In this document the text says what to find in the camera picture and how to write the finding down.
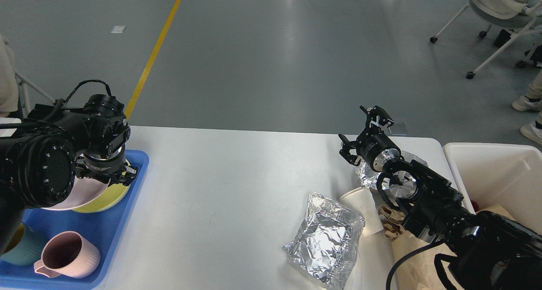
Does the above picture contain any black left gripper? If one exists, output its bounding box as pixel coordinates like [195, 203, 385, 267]
[75, 149, 139, 187]

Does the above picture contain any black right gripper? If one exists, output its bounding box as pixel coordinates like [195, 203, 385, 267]
[338, 105, 401, 172]

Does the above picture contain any pink plate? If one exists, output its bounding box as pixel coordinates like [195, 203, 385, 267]
[44, 177, 109, 211]

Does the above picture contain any pink ribbed mug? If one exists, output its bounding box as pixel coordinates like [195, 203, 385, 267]
[33, 231, 101, 279]

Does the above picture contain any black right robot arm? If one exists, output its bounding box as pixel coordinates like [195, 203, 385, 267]
[339, 105, 542, 290]

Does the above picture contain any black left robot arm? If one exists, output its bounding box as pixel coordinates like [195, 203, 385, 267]
[0, 79, 138, 252]

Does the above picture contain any yellow plate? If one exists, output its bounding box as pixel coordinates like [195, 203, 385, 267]
[72, 175, 130, 213]

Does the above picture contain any small crumpled foil ball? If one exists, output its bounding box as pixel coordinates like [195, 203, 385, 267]
[356, 151, 429, 192]

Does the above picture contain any blue plastic tray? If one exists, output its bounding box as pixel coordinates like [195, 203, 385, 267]
[0, 149, 149, 290]

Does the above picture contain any white paper cup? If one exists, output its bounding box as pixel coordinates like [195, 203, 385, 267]
[339, 187, 383, 237]

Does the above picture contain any teal mug yellow inside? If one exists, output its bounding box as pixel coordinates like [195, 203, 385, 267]
[1, 223, 49, 267]

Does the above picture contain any large crumpled foil sheet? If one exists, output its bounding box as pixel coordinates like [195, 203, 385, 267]
[281, 192, 365, 290]

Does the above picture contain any white plastic bin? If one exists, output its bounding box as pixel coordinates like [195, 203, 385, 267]
[443, 143, 542, 233]

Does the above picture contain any brown paper bag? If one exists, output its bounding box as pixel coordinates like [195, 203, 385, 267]
[378, 204, 515, 290]

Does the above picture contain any person in beige trousers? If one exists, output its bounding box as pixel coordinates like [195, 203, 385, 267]
[511, 72, 542, 145]

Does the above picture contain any white rolling office chair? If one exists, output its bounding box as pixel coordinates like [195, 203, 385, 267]
[429, 0, 541, 80]

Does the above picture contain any white chair frame left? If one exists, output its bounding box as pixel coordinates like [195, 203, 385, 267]
[0, 34, 55, 119]

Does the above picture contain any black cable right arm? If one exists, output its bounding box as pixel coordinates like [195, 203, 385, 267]
[386, 238, 445, 290]

